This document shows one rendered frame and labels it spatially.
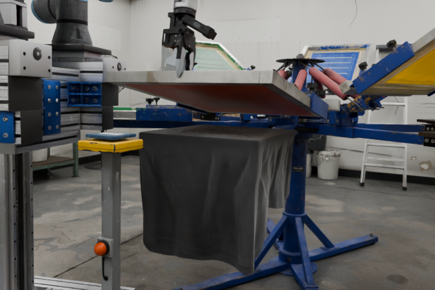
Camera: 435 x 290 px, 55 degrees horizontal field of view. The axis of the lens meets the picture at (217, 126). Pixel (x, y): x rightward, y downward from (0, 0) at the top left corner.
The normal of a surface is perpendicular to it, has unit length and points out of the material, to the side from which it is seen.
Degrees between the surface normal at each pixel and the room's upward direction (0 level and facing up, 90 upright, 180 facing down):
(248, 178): 97
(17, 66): 90
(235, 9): 90
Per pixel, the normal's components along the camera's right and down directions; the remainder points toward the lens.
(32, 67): 0.98, 0.04
